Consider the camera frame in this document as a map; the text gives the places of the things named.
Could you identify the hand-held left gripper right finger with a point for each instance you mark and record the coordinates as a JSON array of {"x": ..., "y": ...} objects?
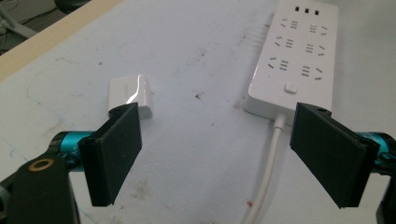
[{"x": 330, "y": 152}]

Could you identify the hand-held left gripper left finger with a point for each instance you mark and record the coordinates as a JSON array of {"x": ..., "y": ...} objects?
[{"x": 113, "y": 155}]

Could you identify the white power adapter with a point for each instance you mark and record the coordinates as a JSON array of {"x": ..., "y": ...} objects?
[{"x": 132, "y": 91}]

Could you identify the white power strip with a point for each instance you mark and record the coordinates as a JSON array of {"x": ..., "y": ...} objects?
[{"x": 297, "y": 59}]

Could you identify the grey metal stand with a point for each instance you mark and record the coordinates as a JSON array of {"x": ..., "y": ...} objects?
[{"x": 15, "y": 23}]

